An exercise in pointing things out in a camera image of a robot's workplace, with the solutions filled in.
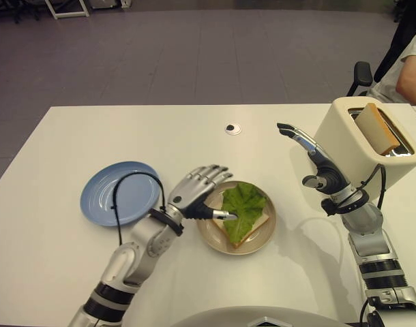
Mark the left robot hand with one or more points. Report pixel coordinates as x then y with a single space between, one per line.
185 192

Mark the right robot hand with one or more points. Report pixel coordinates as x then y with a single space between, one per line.
329 170

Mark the person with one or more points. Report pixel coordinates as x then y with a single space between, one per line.
411 78

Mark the blue plate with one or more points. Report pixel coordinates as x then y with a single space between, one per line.
133 197

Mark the black office chair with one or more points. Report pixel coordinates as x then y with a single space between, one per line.
363 73

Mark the cream toaster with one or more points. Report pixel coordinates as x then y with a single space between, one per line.
337 146

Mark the robot body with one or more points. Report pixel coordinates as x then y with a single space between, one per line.
262 316

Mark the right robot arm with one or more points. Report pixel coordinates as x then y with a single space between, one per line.
375 252

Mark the bread slice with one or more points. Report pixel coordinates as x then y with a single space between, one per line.
260 218
373 131

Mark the white metal frame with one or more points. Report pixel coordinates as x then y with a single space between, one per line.
70 13

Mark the beige plate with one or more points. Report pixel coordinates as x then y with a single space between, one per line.
211 238

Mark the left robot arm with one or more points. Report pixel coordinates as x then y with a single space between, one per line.
126 262

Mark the green lettuce leaf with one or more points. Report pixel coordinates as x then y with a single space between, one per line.
243 201

